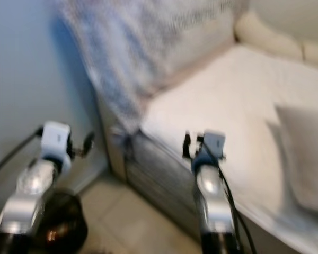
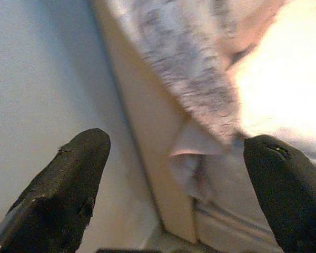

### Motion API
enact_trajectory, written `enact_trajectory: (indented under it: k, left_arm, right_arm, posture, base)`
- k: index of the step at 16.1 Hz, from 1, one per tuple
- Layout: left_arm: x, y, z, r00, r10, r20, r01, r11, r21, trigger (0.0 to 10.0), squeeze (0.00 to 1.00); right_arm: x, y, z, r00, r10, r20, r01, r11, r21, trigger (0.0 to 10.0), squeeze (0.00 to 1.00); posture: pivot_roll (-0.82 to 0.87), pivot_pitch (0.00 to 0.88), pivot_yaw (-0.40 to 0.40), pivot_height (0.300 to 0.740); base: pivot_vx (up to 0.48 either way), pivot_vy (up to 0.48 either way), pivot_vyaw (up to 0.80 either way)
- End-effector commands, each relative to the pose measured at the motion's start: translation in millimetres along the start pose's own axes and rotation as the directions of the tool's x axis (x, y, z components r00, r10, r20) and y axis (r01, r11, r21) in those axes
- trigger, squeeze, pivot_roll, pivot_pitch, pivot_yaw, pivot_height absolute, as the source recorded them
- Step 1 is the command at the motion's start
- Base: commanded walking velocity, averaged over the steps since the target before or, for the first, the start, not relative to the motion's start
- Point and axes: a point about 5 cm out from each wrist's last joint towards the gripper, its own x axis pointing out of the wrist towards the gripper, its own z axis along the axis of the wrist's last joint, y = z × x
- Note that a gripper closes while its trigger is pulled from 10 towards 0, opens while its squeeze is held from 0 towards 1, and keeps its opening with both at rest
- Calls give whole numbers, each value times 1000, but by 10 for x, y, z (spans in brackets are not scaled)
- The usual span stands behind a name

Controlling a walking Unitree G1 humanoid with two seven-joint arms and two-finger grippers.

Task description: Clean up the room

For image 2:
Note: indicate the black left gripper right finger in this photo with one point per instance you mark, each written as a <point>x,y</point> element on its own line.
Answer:
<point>292,200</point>

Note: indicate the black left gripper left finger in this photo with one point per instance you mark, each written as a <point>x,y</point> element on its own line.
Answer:
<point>58,200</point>

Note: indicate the white quilted mattress pad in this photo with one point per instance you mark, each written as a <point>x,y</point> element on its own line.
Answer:
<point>284,79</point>

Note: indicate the grey patterned bed sheet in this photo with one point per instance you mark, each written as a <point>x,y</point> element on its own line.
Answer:
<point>184,58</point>

